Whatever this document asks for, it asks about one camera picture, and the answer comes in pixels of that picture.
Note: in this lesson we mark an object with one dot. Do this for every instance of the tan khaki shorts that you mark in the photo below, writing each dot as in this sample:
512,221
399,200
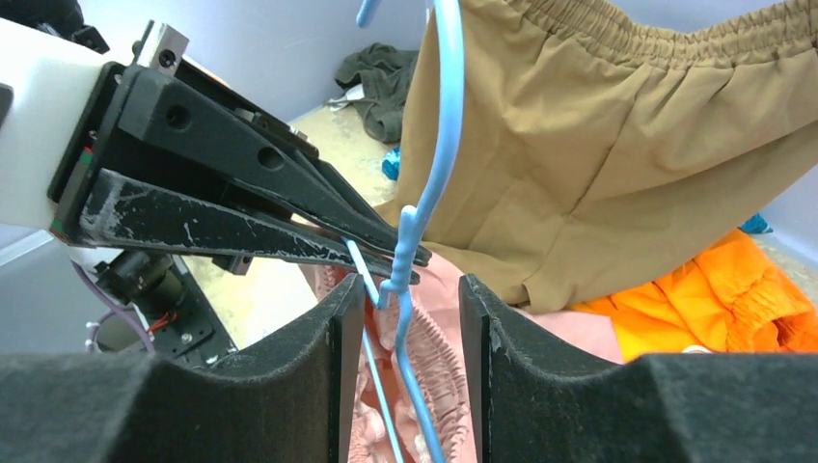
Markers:
598,154

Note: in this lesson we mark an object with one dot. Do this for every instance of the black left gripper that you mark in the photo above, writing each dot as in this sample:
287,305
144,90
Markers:
156,163

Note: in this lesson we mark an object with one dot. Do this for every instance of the dark green shorts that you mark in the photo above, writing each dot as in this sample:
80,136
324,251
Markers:
384,73

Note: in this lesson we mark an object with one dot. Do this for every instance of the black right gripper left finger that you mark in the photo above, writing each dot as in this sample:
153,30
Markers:
286,398

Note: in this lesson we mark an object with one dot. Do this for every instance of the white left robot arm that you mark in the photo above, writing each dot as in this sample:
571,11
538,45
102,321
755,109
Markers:
178,319

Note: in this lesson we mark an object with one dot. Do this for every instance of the pink shorts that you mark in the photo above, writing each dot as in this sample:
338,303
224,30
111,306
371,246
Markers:
384,425

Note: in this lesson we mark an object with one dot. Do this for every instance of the orange shorts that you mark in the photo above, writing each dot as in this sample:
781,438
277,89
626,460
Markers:
729,298

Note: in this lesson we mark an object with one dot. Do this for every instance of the light blue wire hanger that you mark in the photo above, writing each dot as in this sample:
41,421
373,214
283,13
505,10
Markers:
435,104

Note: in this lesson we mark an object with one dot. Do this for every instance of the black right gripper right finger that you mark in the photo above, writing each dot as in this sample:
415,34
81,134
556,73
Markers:
537,398

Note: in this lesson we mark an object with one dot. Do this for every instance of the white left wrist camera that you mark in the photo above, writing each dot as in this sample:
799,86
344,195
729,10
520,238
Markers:
45,85

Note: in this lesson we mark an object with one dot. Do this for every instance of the blue patterned shorts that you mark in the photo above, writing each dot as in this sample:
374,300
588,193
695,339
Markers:
390,164

